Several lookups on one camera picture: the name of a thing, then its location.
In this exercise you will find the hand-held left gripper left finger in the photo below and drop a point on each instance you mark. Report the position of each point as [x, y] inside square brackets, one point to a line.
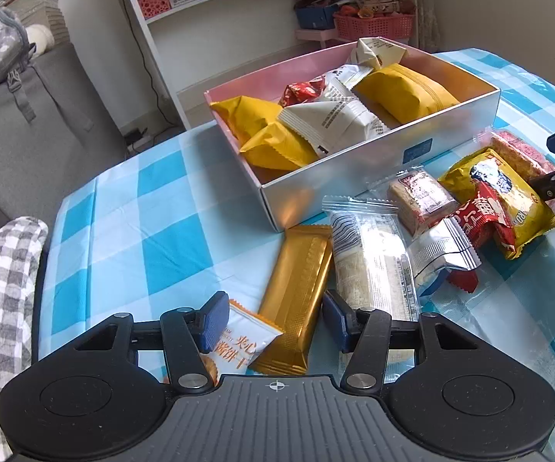
[214, 320]

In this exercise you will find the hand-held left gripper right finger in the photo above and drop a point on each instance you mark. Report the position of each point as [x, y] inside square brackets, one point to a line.
[337, 320]

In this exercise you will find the orange white biscuit packet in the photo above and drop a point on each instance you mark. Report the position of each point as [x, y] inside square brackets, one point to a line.
[246, 341]

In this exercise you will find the yellow chips packet blue label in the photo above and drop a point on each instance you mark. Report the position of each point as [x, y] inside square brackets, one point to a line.
[530, 214]

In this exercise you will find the pink clear candy packet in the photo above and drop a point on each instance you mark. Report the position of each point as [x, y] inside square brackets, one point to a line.
[523, 151]

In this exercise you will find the gold bar packet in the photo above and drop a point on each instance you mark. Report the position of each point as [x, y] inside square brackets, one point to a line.
[296, 293]

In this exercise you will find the clear long rice cake packet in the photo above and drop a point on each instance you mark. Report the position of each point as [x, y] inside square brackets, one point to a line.
[369, 260]

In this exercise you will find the red snack packet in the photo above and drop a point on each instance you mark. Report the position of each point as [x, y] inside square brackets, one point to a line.
[484, 214]
[301, 91]

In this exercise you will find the silver snack packet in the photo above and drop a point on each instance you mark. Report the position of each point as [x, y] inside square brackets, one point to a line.
[436, 250]

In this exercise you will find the clear brown cake packet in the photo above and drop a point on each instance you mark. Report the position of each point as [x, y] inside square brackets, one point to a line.
[422, 197]

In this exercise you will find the silver box pink inside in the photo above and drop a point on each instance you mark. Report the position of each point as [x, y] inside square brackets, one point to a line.
[354, 173]

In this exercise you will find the large yellow snack packet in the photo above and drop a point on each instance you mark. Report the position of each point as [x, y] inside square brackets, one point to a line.
[253, 120]
[402, 94]

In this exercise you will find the white packet black dots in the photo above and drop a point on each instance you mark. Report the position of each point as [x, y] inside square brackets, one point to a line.
[347, 77]

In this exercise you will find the blue checkered tablecloth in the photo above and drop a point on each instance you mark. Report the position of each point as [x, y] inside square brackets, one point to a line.
[162, 231]

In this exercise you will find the floral curtain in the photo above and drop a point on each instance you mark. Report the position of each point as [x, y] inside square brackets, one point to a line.
[429, 5]

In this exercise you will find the large pink basket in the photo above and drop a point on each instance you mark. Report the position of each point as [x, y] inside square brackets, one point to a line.
[373, 26]

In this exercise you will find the grey sofa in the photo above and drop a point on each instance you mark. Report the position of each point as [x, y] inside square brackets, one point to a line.
[51, 125]

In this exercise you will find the white bookshelf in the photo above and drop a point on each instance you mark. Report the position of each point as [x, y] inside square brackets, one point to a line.
[239, 53]

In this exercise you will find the pink rack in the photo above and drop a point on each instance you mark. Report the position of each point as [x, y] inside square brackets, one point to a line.
[316, 37]

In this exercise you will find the blue basket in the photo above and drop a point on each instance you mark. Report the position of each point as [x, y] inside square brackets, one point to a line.
[316, 18]

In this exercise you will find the small pink basket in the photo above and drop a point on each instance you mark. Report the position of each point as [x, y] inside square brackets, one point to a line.
[153, 4]

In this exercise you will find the white plush toy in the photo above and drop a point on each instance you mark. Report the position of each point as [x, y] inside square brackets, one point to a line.
[41, 41]

